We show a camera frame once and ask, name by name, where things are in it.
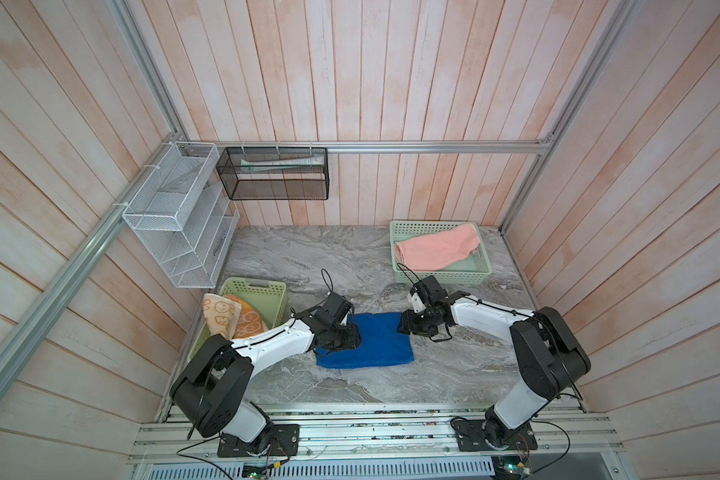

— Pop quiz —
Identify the horizontal aluminium wall rail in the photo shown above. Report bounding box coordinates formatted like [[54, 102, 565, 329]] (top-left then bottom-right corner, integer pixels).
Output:
[[173, 139, 550, 155]]

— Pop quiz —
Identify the right aluminium corner rail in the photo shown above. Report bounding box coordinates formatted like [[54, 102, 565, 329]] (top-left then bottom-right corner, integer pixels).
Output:
[[499, 0, 643, 237]]

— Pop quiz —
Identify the pink towel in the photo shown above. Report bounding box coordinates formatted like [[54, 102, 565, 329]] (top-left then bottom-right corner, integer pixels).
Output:
[[394, 223, 481, 272]]

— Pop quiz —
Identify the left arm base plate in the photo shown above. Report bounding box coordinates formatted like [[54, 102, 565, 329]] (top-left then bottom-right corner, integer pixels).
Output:
[[217, 423, 300, 458]]

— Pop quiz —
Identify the black mesh wall basket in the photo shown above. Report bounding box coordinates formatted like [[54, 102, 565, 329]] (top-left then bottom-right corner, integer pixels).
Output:
[[216, 146, 330, 201]]

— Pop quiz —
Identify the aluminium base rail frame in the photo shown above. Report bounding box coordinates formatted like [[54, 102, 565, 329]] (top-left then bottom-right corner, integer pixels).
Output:
[[127, 397, 637, 479]]

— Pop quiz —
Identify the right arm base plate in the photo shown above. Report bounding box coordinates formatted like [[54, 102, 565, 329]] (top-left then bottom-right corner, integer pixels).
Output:
[[450, 416, 538, 452]]

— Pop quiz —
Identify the mint green plastic basket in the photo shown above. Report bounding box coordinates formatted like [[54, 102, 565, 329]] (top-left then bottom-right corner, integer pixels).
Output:
[[389, 220, 492, 285]]

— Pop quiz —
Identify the left aluminium wall rail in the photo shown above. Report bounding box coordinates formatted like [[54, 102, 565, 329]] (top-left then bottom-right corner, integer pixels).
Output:
[[0, 134, 184, 430]]

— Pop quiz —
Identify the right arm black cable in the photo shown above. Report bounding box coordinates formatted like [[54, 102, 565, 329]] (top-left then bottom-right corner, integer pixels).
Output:
[[395, 262, 424, 286]]

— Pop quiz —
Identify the yellow-green plastic basket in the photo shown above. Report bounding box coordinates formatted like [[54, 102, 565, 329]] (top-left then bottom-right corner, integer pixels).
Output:
[[187, 277, 287, 360]]

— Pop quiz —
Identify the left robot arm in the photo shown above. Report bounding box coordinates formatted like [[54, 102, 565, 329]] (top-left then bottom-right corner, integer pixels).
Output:
[[170, 292, 362, 454]]

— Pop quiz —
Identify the orange patterned cream towel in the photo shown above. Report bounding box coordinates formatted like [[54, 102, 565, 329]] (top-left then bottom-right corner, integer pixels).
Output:
[[202, 294, 269, 340]]

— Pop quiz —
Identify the blue towel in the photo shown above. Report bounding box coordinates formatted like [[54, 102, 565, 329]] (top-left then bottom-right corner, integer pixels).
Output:
[[315, 312, 414, 370]]

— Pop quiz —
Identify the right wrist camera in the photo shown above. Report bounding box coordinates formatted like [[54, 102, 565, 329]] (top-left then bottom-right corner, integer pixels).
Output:
[[407, 286, 426, 314]]

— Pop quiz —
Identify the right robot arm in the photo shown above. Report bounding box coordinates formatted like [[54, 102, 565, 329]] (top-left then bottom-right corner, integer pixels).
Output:
[[398, 276, 591, 449]]

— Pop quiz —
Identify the white wire mesh shelf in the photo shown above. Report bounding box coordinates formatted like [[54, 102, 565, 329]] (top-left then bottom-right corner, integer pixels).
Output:
[[123, 142, 240, 289]]

